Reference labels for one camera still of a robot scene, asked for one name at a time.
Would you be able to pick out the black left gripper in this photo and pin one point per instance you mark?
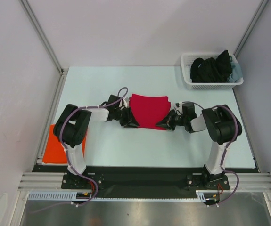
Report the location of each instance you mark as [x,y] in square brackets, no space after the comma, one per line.
[129,121]

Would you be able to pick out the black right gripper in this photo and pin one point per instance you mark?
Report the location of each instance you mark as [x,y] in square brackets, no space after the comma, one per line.
[171,120]

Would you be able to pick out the red t shirt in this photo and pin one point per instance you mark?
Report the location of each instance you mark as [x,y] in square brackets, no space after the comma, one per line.
[148,111]

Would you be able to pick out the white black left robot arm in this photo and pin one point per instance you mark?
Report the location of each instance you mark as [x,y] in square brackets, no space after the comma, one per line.
[72,126]

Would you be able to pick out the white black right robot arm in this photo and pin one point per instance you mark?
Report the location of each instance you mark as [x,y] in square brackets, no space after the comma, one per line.
[223,128]

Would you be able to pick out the white perforated plastic basket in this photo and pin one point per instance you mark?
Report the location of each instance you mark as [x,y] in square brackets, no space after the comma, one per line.
[187,60]

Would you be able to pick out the black garment in basket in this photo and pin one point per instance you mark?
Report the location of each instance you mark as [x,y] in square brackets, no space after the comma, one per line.
[211,70]

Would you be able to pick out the folded orange t shirt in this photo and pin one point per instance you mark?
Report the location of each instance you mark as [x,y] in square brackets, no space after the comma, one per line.
[54,153]

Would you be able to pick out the light blue garment in basket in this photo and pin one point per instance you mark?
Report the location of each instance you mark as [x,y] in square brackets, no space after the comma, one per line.
[236,74]

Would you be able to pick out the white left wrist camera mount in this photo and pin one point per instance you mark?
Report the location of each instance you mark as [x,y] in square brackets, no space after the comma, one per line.
[124,103]

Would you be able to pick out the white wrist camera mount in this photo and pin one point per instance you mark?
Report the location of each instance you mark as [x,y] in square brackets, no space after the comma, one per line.
[178,108]
[124,103]

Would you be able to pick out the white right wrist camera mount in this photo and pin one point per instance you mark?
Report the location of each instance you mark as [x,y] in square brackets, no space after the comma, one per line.
[178,108]

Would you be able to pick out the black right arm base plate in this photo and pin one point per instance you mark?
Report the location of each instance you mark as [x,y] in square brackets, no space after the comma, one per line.
[207,182]

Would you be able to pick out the white slotted cable duct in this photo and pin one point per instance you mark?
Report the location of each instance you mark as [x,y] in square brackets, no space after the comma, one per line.
[182,195]

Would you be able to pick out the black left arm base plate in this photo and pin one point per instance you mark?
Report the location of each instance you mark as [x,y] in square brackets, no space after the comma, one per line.
[75,182]

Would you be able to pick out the aluminium front frame rail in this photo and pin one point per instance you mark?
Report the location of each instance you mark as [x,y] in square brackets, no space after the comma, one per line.
[243,182]

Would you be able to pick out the aluminium right corner post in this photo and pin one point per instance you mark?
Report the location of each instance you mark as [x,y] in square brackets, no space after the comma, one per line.
[253,22]

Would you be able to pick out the aluminium corner post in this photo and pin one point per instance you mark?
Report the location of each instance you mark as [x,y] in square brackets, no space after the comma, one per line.
[253,22]
[41,34]

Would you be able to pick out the aluminium left corner post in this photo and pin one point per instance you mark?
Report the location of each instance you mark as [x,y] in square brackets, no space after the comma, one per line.
[41,34]

